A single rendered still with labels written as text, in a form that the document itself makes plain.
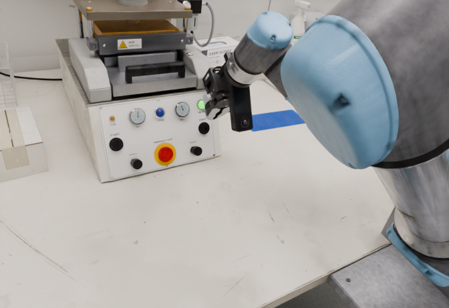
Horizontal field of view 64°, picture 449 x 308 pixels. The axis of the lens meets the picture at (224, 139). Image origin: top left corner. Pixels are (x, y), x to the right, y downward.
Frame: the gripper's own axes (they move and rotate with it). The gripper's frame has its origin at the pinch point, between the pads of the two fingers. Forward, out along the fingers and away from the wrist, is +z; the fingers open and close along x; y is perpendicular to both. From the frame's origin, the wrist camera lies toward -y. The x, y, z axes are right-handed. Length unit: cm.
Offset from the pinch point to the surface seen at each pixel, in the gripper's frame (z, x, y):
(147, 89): -0.4, 14.4, 10.6
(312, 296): 63, -50, -64
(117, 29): -1.9, 17.8, 27.4
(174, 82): -1.2, 7.3, 11.1
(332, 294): 62, -60, -67
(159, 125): 5.0, 12.5, 2.7
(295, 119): 17.1, -40.6, 0.7
